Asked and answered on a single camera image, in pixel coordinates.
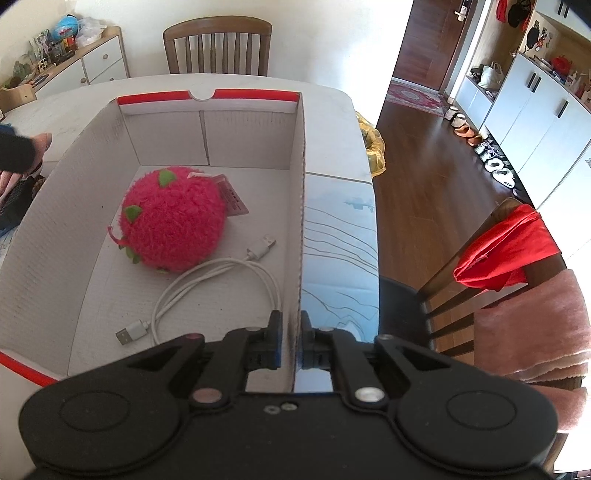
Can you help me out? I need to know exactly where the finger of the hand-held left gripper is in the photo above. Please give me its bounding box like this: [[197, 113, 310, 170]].
[[0, 134, 38, 172]]

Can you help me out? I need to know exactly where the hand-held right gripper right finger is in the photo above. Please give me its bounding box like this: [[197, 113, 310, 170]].
[[299, 311, 467, 412]]

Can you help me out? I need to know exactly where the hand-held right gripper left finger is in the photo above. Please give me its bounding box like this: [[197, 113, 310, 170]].
[[99, 310, 283, 411]]

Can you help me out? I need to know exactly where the pink garment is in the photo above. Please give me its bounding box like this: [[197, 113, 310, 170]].
[[0, 132, 54, 195]]

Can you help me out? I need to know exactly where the white usb cable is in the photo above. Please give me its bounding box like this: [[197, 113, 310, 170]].
[[115, 234, 282, 347]]

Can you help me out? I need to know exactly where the red and white cardboard box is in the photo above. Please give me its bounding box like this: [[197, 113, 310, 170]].
[[0, 89, 308, 393]]

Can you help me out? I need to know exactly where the wooden tray box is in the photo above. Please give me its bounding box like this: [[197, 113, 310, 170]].
[[0, 83, 38, 114]]

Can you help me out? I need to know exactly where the white drawer sideboard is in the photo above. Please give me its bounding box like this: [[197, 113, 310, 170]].
[[28, 25, 131, 100]]

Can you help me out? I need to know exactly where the blue round toy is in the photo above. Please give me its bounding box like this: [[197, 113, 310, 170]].
[[53, 16, 81, 42]]

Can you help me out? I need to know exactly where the white plastic bag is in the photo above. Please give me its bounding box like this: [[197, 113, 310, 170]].
[[74, 17, 107, 49]]

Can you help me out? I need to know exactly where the wooden slatted chair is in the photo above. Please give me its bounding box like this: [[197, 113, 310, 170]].
[[163, 16, 273, 77], [418, 198, 573, 361]]

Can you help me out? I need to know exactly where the small pink plastic piece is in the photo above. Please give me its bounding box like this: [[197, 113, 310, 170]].
[[187, 172, 250, 217]]

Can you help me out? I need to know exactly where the pink strawberry plush toy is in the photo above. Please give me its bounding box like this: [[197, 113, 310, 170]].
[[107, 165, 228, 274]]

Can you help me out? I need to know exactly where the yellow plastic bag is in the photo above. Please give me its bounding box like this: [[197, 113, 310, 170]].
[[358, 113, 386, 178]]

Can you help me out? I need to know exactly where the red cloth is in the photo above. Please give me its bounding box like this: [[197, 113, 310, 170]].
[[452, 204, 561, 292]]

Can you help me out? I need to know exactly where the pink towel on chair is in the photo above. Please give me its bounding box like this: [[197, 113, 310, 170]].
[[475, 268, 591, 430]]

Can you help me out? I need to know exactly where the row of shoes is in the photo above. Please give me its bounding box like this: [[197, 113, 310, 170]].
[[443, 105, 518, 188]]

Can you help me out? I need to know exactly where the red patterned rug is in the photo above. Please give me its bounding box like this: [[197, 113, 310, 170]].
[[385, 78, 451, 118]]

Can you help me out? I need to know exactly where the grey handbag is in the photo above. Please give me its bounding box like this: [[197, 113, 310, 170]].
[[478, 62, 505, 90]]

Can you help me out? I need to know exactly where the white cabinet with black handles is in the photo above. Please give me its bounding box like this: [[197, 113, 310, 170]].
[[455, 53, 591, 259]]

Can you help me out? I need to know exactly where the wooden wall shelf unit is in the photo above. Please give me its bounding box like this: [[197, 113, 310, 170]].
[[480, 0, 591, 107]]

